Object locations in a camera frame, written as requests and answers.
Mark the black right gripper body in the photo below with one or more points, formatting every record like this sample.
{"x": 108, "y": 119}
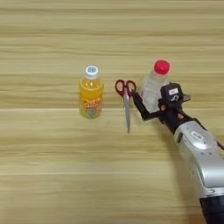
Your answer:
{"x": 175, "y": 118}

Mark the orange juice bottle white cap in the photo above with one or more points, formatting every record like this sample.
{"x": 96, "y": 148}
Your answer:
{"x": 91, "y": 96}

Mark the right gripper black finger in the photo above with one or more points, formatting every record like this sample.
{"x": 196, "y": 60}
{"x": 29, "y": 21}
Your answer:
{"x": 141, "y": 106}
{"x": 186, "y": 98}

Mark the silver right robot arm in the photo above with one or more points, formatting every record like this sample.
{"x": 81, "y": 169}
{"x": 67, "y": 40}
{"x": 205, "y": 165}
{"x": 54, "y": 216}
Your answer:
{"x": 204, "y": 163}

